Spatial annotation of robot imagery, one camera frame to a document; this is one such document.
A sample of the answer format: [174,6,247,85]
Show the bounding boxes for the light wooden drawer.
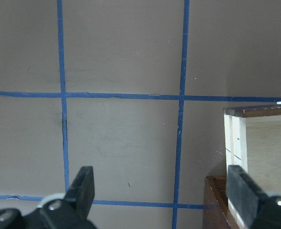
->
[224,104,281,229]

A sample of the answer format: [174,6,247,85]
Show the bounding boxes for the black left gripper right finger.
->
[226,165,281,229]

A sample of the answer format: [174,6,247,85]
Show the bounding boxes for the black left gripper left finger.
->
[0,166,95,229]

